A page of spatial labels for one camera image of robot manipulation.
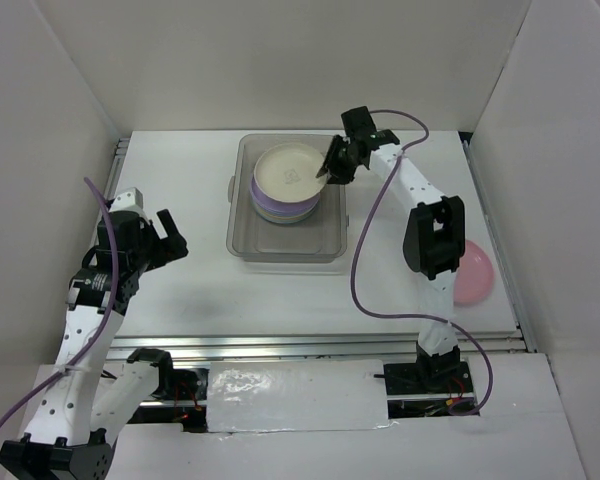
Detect cream plastic plate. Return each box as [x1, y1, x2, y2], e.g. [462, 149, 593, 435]
[253, 143, 327, 203]

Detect purple plate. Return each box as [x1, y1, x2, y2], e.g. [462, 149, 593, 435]
[250, 176, 320, 216]

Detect blue plastic plate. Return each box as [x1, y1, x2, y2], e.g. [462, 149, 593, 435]
[258, 212, 312, 225]

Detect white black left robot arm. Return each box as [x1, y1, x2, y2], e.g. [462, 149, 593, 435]
[0, 207, 188, 479]

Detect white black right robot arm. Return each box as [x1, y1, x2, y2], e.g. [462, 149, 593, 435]
[317, 106, 466, 392]

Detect clear plastic bin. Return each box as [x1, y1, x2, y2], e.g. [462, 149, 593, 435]
[227, 134, 347, 263]

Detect pink plastic plate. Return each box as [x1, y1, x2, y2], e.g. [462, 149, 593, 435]
[454, 240, 495, 306]

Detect white glossy cover panel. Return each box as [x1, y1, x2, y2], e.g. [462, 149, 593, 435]
[206, 360, 389, 433]

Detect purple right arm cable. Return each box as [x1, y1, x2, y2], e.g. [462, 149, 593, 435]
[350, 108, 495, 417]

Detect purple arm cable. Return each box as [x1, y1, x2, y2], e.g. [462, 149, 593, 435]
[350, 108, 495, 417]
[0, 177, 121, 471]

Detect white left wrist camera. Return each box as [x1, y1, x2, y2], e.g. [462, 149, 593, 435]
[109, 187, 144, 212]

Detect aluminium rail frame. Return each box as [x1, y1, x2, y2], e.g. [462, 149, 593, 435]
[92, 130, 538, 426]

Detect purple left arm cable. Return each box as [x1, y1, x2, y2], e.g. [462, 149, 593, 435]
[0, 177, 121, 471]

